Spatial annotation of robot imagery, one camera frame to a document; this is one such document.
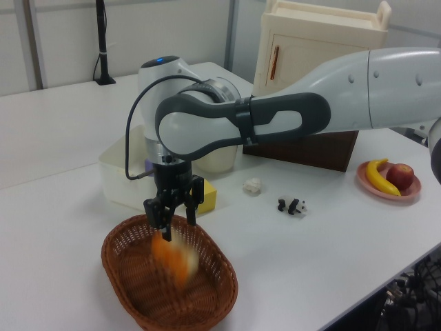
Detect brown wicker basket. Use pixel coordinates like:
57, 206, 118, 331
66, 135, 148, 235
101, 213, 239, 331

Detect pink plate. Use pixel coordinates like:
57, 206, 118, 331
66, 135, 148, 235
356, 160, 422, 206

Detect orange glazed bread loaf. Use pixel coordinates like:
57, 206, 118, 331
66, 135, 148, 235
150, 230, 201, 291

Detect small white lidded trash can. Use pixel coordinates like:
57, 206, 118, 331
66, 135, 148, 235
193, 144, 239, 174

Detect small panda figurine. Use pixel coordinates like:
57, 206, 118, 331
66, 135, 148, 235
276, 194, 309, 217

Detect dark brown wooden base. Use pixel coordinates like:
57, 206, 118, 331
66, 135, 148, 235
242, 128, 360, 173

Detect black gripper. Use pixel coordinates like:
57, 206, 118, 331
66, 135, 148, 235
143, 162, 205, 243

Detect crumpled white paper ball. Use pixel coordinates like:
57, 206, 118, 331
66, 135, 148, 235
242, 177, 263, 196

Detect red apple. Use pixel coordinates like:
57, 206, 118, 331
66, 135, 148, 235
385, 163, 416, 191

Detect yellow cube block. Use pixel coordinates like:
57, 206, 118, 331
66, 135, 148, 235
196, 179, 218, 217

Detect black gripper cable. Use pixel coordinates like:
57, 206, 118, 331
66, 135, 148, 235
124, 75, 209, 181

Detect white plastic bin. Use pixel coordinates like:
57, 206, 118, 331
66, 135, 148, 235
97, 123, 163, 212

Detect black camera stand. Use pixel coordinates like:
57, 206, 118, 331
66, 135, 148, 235
93, 0, 116, 86

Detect black cable bundle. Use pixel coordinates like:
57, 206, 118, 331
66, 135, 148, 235
377, 254, 441, 331

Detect yellow banana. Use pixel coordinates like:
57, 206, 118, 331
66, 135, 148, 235
365, 158, 402, 197

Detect cream plastic cabinet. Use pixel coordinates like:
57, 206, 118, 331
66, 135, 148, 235
252, 0, 393, 101

